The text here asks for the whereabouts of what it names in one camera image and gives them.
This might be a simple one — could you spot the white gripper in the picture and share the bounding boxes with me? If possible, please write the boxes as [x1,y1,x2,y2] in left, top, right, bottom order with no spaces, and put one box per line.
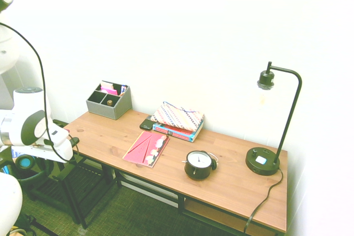
[11,121,74,164]

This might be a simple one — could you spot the blue and black headphones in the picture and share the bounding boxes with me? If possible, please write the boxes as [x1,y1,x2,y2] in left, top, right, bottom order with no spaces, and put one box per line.
[14,155,58,184]

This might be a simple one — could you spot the black headphone hanger hook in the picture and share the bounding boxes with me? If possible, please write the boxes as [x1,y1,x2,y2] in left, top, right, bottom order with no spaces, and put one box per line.
[67,135,84,165]

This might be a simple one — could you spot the black side table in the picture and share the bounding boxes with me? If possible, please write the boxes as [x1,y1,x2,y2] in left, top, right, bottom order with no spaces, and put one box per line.
[24,119,117,222]

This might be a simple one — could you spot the grey desk organizer box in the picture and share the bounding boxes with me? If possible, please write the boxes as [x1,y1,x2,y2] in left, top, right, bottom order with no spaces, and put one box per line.
[85,80,132,121]

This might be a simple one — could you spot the pink sticky notes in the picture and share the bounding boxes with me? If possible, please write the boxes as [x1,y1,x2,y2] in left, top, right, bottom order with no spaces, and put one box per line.
[100,86,118,96]

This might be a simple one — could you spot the black mobile phone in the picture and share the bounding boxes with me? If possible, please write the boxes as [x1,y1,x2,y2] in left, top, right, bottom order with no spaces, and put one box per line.
[139,118,155,132]

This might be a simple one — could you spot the red book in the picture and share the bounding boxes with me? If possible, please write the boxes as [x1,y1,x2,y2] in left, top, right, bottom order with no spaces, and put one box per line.
[153,122,200,138]

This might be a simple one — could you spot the striped fabric pouch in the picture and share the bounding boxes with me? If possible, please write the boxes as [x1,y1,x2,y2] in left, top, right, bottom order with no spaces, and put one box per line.
[150,101,205,132]

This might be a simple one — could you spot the blue book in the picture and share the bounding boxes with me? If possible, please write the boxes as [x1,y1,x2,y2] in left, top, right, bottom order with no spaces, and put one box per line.
[165,129,205,144]

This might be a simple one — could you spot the black alarm clock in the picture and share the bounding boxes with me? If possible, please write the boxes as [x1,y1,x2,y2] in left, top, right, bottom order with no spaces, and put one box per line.
[181,150,218,181]

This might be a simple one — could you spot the black desk lamp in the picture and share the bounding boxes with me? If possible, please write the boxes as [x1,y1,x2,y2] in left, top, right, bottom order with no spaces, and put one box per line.
[245,61,303,177]

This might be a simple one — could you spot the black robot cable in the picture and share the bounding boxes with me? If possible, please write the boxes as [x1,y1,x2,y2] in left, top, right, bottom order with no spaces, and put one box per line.
[0,22,81,164]

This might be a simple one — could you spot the wooden desk with black frame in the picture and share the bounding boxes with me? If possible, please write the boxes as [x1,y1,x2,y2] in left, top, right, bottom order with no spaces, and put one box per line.
[63,108,289,236]

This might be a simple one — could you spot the black lamp power cable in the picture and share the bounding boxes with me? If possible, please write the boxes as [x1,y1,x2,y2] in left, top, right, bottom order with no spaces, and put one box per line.
[243,167,284,234]

